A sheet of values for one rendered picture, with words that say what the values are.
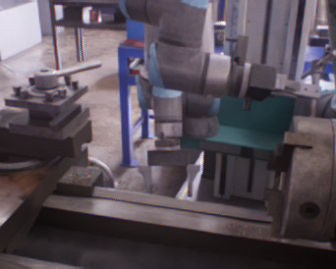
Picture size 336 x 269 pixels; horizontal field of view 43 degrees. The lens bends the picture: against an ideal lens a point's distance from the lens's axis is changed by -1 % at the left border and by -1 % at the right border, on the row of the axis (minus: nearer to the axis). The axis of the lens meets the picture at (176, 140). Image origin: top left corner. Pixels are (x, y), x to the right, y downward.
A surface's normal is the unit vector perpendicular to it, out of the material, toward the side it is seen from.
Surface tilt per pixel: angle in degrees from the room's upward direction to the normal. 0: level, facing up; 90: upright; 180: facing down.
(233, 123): 90
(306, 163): 48
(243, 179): 90
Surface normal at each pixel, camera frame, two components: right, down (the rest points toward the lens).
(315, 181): -0.18, -0.04
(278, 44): -0.31, 0.43
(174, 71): -0.11, 0.34
